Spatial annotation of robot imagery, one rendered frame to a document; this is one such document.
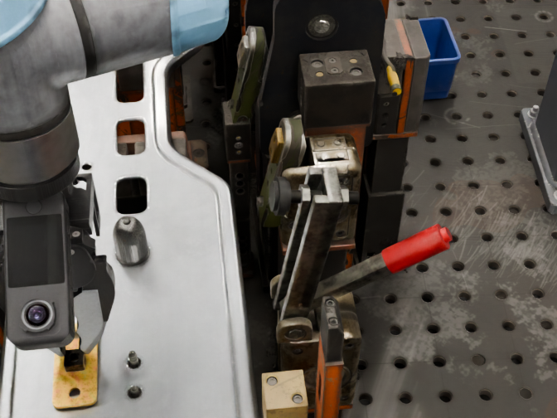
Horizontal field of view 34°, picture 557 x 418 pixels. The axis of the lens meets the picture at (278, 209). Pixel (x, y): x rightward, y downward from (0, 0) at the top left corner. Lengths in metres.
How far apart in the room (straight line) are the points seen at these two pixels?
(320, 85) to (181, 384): 0.31
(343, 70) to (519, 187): 0.56
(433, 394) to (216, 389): 0.42
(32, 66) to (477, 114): 1.00
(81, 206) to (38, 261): 0.08
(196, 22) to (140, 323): 0.33
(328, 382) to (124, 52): 0.27
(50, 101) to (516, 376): 0.76
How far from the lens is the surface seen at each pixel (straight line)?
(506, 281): 1.29
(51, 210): 0.70
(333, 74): 0.91
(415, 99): 1.04
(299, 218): 0.71
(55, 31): 0.61
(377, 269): 0.75
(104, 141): 1.02
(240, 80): 1.01
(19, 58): 0.61
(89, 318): 0.79
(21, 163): 0.66
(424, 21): 1.54
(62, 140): 0.66
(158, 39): 0.64
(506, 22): 1.71
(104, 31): 0.62
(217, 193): 0.95
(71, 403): 0.82
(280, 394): 0.74
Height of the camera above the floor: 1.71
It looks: 49 degrees down
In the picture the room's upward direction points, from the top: straight up
